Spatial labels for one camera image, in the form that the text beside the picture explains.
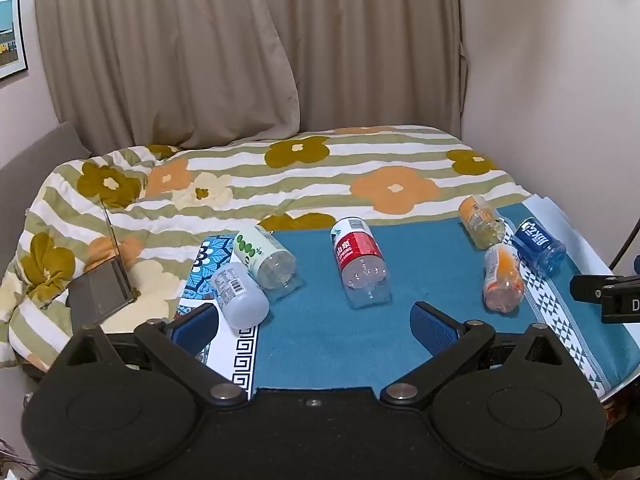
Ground framed wall picture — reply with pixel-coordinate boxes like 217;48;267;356
0;0;29;81

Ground clear cup red label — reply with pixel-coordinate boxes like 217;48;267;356
330;216;392;310

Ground clear cup green label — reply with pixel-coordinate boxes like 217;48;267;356
233;225;306;303

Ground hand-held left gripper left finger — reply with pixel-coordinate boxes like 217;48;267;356
62;304;249;406

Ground grey sofa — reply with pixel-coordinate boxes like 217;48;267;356
0;121;92;281

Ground black cable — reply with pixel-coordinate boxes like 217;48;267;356
609;220;640;270

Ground clear cup pale orange label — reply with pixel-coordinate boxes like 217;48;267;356
458;195;507;251

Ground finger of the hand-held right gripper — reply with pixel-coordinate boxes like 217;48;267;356
570;274;615;305

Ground blue towel mat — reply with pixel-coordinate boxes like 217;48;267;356
250;200;640;401

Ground floral striped blanket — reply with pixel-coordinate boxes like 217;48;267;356
0;125;531;368

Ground grey laptop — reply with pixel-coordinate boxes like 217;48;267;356
66;199;139;336

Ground clear cup blue label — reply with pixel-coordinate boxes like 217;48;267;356
511;217;567;277

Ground beige curtain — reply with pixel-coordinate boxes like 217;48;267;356
32;0;468;151

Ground clear cup white label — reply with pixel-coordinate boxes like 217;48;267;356
210;262;271;331

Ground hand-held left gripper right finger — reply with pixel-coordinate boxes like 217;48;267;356
381;301;568;405

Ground clear cup bright orange label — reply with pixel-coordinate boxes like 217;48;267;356
482;242;526;312

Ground blue patterned cloth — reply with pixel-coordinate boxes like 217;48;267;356
172;234;261;396

